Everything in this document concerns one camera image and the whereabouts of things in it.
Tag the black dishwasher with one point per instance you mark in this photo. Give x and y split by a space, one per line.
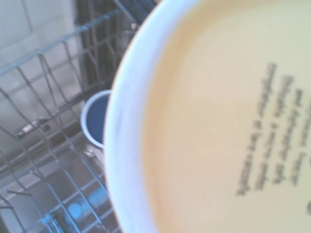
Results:
60 179

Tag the navy blue mug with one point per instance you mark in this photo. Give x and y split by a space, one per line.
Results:
96 119

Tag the yellow mug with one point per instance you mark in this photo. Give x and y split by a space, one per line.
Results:
206 121

